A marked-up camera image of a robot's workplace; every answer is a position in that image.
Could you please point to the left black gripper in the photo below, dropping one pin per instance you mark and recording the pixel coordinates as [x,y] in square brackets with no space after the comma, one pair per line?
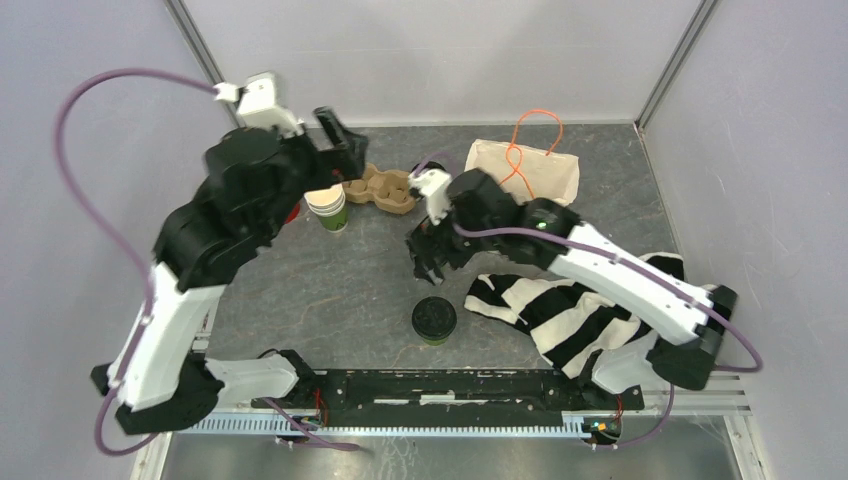
[339,163]

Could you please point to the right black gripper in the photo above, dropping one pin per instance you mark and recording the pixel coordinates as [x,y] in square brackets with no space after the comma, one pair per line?
[423,239]

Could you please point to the black coffee lid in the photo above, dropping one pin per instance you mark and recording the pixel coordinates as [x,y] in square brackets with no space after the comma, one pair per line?
[433,315]

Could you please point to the green paper coffee cup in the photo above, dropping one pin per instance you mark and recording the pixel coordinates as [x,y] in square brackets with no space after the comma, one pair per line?
[435,339]

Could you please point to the brown paper bag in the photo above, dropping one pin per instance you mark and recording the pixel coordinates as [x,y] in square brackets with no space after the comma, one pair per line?
[526,172]

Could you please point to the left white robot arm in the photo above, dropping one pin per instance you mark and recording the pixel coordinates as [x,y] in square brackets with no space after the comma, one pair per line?
[256,176]

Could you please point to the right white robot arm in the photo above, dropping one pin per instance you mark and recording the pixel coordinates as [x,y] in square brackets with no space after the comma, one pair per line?
[688,322]

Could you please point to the brown cardboard cup carrier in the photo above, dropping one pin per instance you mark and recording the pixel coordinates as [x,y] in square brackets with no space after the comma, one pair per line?
[388,190]

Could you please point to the stack of paper cups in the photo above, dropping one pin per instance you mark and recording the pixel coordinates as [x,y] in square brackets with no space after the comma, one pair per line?
[329,205]

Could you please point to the red plastic cup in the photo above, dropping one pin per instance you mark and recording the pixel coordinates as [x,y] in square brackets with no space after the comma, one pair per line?
[293,214]

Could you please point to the black white striped cloth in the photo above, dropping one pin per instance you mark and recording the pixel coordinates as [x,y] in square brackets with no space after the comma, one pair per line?
[567,321]

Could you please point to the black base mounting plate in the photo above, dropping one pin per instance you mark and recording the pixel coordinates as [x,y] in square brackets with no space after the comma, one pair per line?
[451,398]

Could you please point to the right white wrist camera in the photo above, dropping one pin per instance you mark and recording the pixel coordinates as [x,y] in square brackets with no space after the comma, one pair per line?
[432,185]

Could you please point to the aluminium frame rail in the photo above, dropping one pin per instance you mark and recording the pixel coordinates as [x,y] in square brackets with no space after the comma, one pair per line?
[722,397]

